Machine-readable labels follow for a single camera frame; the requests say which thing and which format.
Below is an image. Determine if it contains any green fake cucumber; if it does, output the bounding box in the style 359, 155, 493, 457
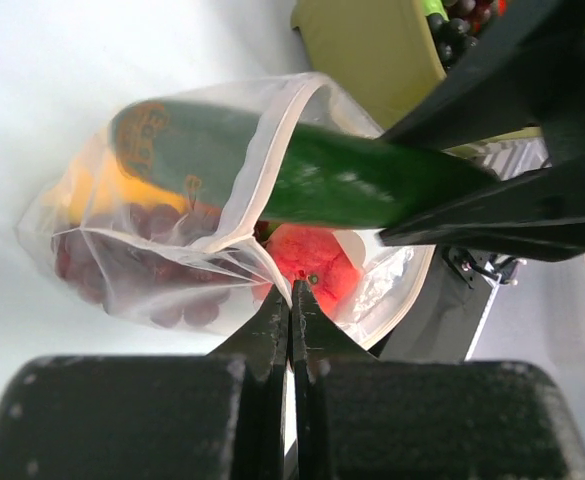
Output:
110, 100, 498, 229

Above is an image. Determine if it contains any fake peach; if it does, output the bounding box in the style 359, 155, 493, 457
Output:
254, 221, 362, 317

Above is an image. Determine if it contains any red fake grape bunch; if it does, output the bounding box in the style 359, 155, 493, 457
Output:
50, 203, 231, 328

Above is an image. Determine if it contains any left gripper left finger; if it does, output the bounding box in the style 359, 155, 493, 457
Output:
0, 292, 289, 479

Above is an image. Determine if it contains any olive green plastic bin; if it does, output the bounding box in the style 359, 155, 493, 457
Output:
291, 0, 543, 151

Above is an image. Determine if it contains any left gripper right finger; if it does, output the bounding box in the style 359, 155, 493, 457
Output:
290, 281, 585, 479

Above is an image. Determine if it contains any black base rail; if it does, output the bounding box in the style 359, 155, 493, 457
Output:
369, 247, 526, 363

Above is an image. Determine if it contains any dark fake grape bunch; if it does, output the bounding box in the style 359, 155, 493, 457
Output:
426, 13, 478, 71

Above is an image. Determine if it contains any polka dot zip bag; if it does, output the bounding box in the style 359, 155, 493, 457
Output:
16, 72, 436, 351

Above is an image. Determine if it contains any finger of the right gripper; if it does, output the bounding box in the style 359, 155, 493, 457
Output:
380, 154, 585, 262
382, 1, 585, 150

